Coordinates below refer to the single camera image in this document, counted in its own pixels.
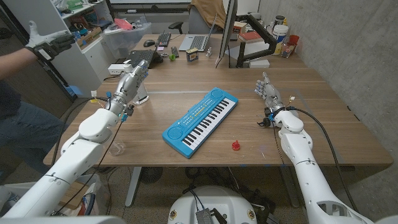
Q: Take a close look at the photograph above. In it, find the computer monitor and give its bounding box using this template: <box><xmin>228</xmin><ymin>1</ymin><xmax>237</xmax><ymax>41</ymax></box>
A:
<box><xmin>215</xmin><ymin>0</ymin><xmax>239</xmax><ymax>66</ymax></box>

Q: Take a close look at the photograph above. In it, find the grey table leg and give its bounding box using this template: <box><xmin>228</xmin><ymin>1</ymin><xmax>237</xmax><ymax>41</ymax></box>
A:
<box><xmin>279</xmin><ymin>166</ymin><xmax>300</xmax><ymax>208</ymax></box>

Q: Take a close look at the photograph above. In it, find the red book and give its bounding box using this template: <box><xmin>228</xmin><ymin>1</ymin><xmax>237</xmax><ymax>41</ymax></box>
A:
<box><xmin>238</xmin><ymin>30</ymin><xmax>264</xmax><ymax>44</ymax></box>

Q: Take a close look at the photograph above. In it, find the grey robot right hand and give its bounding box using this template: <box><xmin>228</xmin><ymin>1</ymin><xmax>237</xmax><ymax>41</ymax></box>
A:
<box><xmin>254</xmin><ymin>72</ymin><xmax>285</xmax><ymax>114</ymax></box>

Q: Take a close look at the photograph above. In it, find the open cardboard box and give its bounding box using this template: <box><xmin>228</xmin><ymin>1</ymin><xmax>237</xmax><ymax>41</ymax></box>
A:
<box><xmin>76</xmin><ymin>26</ymin><xmax>103</xmax><ymax>48</ymax></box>

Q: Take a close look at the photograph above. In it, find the round black fan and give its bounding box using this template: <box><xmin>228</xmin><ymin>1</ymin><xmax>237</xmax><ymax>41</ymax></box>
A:
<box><xmin>139</xmin><ymin>166</ymin><xmax>164</xmax><ymax>184</ymax></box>

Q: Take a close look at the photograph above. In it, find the brown cardboard box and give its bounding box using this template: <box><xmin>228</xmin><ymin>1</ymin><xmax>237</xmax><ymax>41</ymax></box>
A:
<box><xmin>58</xmin><ymin>182</ymin><xmax>91</xmax><ymax>211</ymax></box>

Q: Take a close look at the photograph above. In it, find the green package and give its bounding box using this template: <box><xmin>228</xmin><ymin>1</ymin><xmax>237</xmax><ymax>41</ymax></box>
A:
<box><xmin>65</xmin><ymin>0</ymin><xmax>85</xmax><ymax>11</ymax></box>

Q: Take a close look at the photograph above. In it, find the clear plastic storage bin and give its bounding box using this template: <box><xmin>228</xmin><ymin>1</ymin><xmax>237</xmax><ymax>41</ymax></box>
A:
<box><xmin>101</xmin><ymin>22</ymin><xmax>153</xmax><ymax>60</ymax></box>

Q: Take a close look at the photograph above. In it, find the white power strip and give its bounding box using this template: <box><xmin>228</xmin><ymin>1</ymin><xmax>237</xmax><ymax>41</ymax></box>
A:
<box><xmin>108</xmin><ymin>63</ymin><xmax>127</xmax><ymax>76</ymax></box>

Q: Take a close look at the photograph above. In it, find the white plastic jar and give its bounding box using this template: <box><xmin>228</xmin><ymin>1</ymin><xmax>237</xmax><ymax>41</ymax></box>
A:
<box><xmin>272</xmin><ymin>24</ymin><xmax>290</xmax><ymax>56</ymax></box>

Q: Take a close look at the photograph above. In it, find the small black keyboard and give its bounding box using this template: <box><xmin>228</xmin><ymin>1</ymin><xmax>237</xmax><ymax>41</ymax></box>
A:
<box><xmin>155</xmin><ymin>30</ymin><xmax>172</xmax><ymax>48</ymax></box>

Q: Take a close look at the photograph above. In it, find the person's bare forearm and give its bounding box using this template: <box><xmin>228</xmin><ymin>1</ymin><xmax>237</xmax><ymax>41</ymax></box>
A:
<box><xmin>0</xmin><ymin>46</ymin><xmax>38</xmax><ymax>80</ymax></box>

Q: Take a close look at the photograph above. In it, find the clear glass jar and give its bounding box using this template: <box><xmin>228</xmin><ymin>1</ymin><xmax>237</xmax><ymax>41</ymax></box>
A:
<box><xmin>280</xmin><ymin>42</ymin><xmax>296</xmax><ymax>59</ymax></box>

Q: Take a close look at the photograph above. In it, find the black laptop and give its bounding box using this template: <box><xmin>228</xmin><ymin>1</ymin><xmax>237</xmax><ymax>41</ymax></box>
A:
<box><xmin>129</xmin><ymin>49</ymin><xmax>164</xmax><ymax>69</ymax></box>

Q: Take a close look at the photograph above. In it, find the white orange box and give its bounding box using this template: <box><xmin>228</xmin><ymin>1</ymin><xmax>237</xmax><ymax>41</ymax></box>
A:
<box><xmin>232</xmin><ymin>21</ymin><xmax>248</xmax><ymax>34</ymax></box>

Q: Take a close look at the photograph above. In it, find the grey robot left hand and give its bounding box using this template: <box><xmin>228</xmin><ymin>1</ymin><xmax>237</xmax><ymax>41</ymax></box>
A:
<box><xmin>105</xmin><ymin>59</ymin><xmax>150</xmax><ymax>116</ymax></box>

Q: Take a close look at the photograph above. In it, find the brown jacket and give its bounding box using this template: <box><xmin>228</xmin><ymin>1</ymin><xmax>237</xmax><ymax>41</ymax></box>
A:
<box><xmin>189</xmin><ymin>0</ymin><xmax>227</xmax><ymax>29</ymax></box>

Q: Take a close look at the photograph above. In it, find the person's white-green gloved hand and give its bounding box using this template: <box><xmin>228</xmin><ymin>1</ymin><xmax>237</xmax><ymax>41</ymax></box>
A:
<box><xmin>25</xmin><ymin>20</ymin><xmax>76</xmax><ymax>62</ymax></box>

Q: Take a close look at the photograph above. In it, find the white table leg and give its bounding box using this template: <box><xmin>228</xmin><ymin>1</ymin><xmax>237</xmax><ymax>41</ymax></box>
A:
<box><xmin>124</xmin><ymin>166</ymin><xmax>142</xmax><ymax>208</ymax></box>

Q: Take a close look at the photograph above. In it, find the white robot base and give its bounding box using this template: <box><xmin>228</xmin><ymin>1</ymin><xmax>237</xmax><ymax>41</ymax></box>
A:
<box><xmin>167</xmin><ymin>185</ymin><xmax>258</xmax><ymax>224</ymax></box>

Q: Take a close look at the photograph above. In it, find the flat white box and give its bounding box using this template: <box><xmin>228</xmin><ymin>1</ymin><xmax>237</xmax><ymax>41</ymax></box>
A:
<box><xmin>248</xmin><ymin>58</ymin><xmax>271</xmax><ymax>69</ymax></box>

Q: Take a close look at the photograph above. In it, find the grey office chair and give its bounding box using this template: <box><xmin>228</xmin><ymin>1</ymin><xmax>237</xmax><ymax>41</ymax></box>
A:
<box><xmin>169</xmin><ymin>4</ymin><xmax>224</xmax><ymax>35</ymax></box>

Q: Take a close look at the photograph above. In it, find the clear black-capped spray bottle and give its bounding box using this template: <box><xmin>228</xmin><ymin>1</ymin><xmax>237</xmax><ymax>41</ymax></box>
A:
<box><xmin>108</xmin><ymin>140</ymin><xmax>126</xmax><ymax>157</ymax></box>

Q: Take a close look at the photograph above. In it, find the small yellow-blue box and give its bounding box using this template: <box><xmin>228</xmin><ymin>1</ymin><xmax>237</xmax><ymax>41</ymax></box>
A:
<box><xmin>185</xmin><ymin>47</ymin><xmax>200</xmax><ymax>62</ymax></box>

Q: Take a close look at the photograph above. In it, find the person in blue jeans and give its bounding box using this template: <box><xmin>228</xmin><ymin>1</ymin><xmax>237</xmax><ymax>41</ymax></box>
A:
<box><xmin>0</xmin><ymin>80</ymin><xmax>68</xmax><ymax>184</ymax></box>

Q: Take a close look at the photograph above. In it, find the pink package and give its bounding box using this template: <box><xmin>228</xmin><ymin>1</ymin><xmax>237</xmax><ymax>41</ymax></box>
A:
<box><xmin>113</xmin><ymin>17</ymin><xmax>134</xmax><ymax>31</ymax></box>

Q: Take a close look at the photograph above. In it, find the silver laptop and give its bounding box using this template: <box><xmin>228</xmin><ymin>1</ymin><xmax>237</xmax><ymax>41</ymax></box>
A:
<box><xmin>178</xmin><ymin>14</ymin><xmax>218</xmax><ymax>52</ymax></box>

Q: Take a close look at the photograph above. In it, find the blue toy piano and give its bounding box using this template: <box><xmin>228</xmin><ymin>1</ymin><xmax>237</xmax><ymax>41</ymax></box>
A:
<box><xmin>161</xmin><ymin>86</ymin><xmax>239</xmax><ymax>159</ymax></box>

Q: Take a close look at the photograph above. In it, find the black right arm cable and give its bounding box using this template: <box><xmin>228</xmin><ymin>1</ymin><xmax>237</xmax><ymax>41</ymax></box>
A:
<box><xmin>285</xmin><ymin>106</ymin><xmax>360</xmax><ymax>214</ymax></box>

